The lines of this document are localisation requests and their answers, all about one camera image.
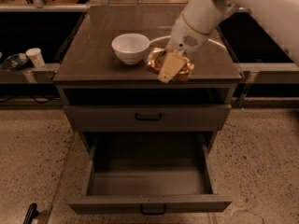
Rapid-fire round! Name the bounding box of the white paper cup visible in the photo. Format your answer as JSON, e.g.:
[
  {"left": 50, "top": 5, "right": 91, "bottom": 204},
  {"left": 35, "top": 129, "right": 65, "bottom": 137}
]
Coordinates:
[{"left": 25, "top": 48, "right": 45, "bottom": 67}]

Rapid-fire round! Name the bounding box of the white ceramic bowl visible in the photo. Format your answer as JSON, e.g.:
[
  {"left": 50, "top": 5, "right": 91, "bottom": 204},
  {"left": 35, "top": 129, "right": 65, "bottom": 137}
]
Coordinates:
[{"left": 111, "top": 34, "right": 150, "bottom": 65}]

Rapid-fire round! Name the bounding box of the closed upper grey drawer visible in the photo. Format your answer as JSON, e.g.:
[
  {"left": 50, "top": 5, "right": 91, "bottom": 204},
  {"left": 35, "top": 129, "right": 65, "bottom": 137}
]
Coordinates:
[{"left": 64, "top": 105, "right": 231, "bottom": 132}]

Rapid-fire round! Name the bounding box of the crushed orange soda can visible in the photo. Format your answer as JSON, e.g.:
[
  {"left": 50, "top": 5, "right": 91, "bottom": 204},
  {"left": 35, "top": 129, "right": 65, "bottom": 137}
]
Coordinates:
[{"left": 147, "top": 48, "right": 194, "bottom": 82}]

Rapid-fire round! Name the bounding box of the dark blue bowl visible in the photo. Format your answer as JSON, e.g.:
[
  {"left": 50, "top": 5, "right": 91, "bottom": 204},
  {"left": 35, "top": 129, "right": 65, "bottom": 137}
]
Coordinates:
[{"left": 3, "top": 53, "right": 29, "bottom": 71}]

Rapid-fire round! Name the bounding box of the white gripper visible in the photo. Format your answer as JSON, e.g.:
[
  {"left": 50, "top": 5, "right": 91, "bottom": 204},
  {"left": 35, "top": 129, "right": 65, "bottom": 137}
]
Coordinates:
[{"left": 158, "top": 14, "right": 209, "bottom": 83}]

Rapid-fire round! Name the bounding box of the black cable under shelf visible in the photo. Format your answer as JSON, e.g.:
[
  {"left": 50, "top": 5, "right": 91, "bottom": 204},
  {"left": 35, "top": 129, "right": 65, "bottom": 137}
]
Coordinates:
[{"left": 0, "top": 93, "right": 60, "bottom": 105}]

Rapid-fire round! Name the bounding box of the black handle on floor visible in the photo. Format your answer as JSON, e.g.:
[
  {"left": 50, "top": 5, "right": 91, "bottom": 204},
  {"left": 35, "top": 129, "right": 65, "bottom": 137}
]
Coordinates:
[{"left": 22, "top": 203, "right": 39, "bottom": 224}]

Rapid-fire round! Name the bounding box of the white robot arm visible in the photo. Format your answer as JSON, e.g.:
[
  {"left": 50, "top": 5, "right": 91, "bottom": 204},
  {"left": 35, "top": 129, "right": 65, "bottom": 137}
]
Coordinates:
[{"left": 158, "top": 0, "right": 299, "bottom": 83}]

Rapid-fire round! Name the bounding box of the open lower grey drawer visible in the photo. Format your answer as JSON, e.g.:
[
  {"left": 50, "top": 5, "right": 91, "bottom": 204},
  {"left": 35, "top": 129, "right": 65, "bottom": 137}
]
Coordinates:
[{"left": 68, "top": 133, "right": 232, "bottom": 216}]

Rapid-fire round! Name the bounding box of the grey drawer cabinet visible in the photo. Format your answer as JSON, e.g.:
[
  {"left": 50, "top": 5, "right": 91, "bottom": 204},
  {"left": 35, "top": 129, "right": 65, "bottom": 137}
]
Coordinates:
[{"left": 52, "top": 5, "right": 243, "bottom": 216}]

